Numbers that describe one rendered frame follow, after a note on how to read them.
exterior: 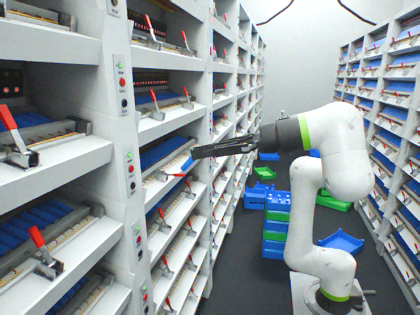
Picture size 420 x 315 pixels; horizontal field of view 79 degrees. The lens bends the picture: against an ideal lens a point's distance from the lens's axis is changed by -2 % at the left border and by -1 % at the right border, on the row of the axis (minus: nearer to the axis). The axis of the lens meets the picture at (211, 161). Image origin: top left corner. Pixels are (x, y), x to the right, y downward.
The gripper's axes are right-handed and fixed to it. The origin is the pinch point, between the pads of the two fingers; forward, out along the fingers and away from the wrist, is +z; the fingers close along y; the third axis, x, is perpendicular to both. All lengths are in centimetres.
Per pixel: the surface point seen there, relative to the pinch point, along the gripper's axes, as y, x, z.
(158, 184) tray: 0.3, 7.2, 17.4
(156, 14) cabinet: -43, -51, 20
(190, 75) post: -48, -24, 14
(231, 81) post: -118, -19, 10
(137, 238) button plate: 18.1, 14.8, 17.2
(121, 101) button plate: 18.0, -18.3, 8.3
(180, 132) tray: -48, -1, 27
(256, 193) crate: -184, 97, 24
